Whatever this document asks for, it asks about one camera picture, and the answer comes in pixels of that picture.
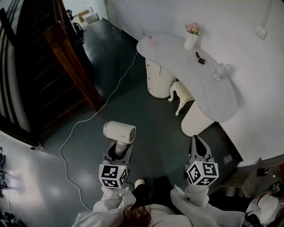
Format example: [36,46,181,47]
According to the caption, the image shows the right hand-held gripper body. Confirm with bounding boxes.
[184,155,219,186]

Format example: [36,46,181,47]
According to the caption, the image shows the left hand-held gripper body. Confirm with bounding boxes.
[99,157,131,189]

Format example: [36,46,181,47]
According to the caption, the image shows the white hair dryer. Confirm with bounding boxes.
[103,121,136,159]

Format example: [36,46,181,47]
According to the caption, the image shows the white curved vanity table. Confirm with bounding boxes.
[136,34,237,137]

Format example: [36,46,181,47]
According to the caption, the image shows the person's left forearm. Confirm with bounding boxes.
[93,185,136,212]

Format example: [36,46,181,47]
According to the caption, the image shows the person's right forearm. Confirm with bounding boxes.
[170,184,246,227]

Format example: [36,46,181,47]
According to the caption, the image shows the person's black trouser legs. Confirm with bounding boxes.
[132,176,178,208]

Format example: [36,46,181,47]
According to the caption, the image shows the wooden cabinet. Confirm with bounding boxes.
[221,154,284,198]

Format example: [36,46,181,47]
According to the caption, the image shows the person's white jacket torso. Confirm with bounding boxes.
[72,203,246,227]

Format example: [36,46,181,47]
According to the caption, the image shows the white carved stool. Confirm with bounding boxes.
[168,81,196,116]

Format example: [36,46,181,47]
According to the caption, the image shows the clear glass vase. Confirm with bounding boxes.
[213,63,230,82]

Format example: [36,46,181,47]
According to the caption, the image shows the dark wooden staircase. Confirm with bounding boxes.
[0,0,105,148]

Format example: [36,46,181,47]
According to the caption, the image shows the white ceramic vase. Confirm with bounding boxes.
[183,32,199,51]

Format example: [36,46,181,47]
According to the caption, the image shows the black chair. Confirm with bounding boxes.
[72,22,85,43]

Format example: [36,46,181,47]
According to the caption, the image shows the white storage box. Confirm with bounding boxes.
[83,12,99,24]

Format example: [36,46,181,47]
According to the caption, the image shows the brown cardboard box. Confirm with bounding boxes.
[77,10,89,23]

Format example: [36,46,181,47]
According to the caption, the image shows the white power cable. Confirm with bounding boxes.
[59,51,139,211]

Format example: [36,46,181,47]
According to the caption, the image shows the white wall socket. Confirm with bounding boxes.
[256,26,268,40]

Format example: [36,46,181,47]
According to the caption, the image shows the white wall cable conduit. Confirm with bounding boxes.
[263,0,274,28]

